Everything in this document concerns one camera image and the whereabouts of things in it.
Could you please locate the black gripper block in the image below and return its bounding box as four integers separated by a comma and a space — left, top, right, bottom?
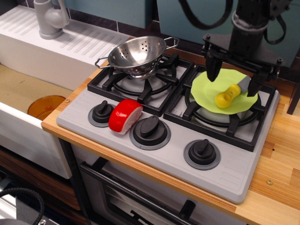
202, 34, 282, 97

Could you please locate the yellow handled toy knife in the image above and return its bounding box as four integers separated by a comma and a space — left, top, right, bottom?
215, 75, 251, 109

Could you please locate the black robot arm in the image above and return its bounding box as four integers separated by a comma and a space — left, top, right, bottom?
202, 0, 291, 97

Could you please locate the light green plate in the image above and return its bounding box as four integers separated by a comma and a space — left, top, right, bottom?
191, 69, 258, 115

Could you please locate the black right burner grate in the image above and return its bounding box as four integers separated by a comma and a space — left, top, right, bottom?
164, 65, 280, 151

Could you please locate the black burner grate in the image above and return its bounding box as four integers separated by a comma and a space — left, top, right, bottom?
87, 54, 194, 116
164, 65, 280, 151

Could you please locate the black left burner grate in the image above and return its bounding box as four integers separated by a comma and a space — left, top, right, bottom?
87, 54, 194, 116

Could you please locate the black right stove knob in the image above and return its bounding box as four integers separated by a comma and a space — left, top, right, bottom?
184, 139, 221, 171

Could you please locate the black stove knob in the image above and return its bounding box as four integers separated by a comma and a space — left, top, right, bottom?
88, 100, 115, 128
129, 116, 171, 150
184, 139, 221, 171

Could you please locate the grey toy stove top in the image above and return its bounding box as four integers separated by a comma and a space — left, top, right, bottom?
56, 54, 281, 204

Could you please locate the steel colander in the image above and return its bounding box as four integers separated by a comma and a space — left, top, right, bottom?
95, 36, 180, 80

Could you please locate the black middle stove knob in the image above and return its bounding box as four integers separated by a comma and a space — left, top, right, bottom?
129, 116, 171, 150

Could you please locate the red white cheese wedge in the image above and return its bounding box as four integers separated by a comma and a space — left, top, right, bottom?
108, 99, 143, 135

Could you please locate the black left stove knob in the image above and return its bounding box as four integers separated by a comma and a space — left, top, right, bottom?
88, 100, 115, 128

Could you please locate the toy oven door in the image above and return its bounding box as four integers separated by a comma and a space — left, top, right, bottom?
79, 157, 196, 225

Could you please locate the grey toy faucet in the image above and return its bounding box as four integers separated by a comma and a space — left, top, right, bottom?
33, 0, 70, 40

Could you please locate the orange plastic cup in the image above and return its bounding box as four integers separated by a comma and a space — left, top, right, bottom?
27, 95, 66, 120

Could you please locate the white toy sink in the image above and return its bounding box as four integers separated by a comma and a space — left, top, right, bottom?
0, 6, 128, 179

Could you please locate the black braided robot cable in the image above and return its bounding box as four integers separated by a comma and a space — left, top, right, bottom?
179, 0, 235, 30

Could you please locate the black braided foreground cable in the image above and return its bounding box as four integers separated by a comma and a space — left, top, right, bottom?
0, 187, 45, 222

